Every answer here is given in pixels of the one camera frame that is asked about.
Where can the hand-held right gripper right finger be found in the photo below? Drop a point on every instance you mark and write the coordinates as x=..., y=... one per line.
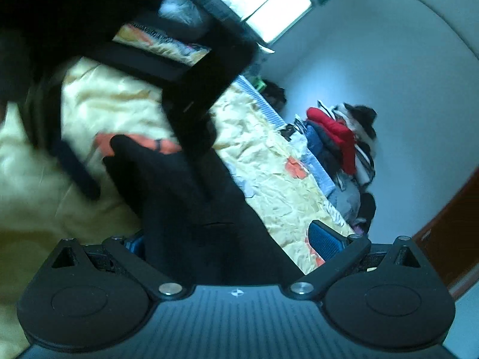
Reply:
x=325, y=243

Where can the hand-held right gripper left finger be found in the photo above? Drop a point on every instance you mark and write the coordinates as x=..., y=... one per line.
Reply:
x=127, y=258

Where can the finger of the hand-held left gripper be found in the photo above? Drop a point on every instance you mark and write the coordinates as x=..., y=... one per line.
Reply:
x=73, y=166
x=213, y=78

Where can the black pants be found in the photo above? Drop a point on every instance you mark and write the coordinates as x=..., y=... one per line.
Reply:
x=179, y=202

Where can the purple cloth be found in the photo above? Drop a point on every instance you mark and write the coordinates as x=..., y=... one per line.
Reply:
x=361, y=227

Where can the grey garment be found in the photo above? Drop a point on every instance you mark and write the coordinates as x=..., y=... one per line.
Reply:
x=344, y=202

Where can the green plastic chair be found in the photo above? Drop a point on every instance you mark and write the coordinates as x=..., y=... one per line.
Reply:
x=259, y=82

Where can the blue striped sheet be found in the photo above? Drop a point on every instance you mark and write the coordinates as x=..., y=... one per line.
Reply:
x=262, y=101

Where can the black garment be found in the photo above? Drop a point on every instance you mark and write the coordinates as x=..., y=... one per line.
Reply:
x=368, y=207

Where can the black bag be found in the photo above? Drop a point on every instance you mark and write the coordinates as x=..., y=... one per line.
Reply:
x=276, y=91

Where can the blue quilted blanket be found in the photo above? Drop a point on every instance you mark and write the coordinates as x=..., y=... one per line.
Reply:
x=318, y=172

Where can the black and white garments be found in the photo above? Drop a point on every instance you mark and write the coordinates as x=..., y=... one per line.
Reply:
x=365, y=160

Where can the yellow floral bedsheet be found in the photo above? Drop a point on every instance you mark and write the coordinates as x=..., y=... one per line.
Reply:
x=262, y=157

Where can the window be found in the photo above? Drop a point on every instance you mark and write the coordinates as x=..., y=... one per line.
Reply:
x=269, y=3

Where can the black and white patterned cloth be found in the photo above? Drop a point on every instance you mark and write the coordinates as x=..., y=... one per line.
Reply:
x=293, y=129

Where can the navy jacket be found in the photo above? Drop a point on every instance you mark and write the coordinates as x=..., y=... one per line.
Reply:
x=318, y=140

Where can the red jacket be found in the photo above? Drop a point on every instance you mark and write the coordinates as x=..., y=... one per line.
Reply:
x=336, y=134

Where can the brown wooden door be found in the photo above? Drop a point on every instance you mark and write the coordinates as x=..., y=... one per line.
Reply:
x=456, y=239

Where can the black jacket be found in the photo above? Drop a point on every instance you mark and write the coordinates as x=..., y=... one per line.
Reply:
x=361, y=116

